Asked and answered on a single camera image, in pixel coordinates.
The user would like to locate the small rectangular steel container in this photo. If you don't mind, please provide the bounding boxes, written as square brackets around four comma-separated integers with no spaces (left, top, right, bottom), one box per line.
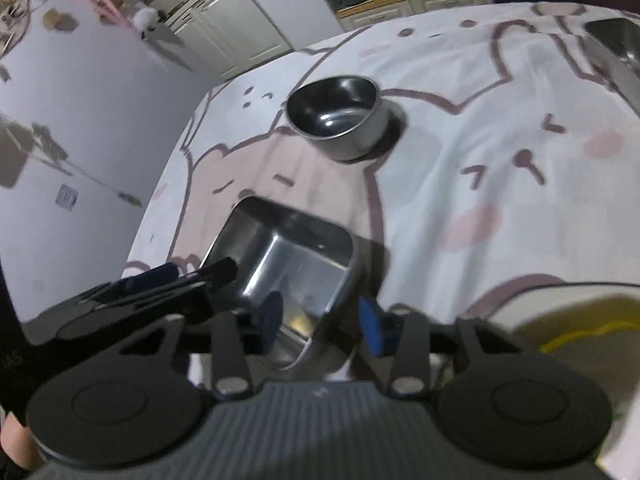
[203,196,362,372]

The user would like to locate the white lemon-pattern scalloped bowl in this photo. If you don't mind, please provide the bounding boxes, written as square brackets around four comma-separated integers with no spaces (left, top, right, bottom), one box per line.
[494,284,639,479]

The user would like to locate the person's left hand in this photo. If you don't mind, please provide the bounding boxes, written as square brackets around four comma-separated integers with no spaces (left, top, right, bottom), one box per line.
[1,413,42,471]

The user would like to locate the round steel bowl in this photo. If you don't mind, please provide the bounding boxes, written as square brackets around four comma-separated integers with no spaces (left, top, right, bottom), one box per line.
[284,75,390,162]

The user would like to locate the white cartoon-print tablecloth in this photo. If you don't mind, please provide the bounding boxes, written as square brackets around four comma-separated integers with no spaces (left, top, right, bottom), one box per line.
[125,2,639,322]

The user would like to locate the white low cabinet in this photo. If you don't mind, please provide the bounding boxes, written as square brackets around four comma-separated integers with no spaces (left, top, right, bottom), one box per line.
[336,0,494,32]

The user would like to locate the large rectangular steel tray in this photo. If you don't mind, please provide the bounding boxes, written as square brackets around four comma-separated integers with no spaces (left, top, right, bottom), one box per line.
[582,18,640,114]

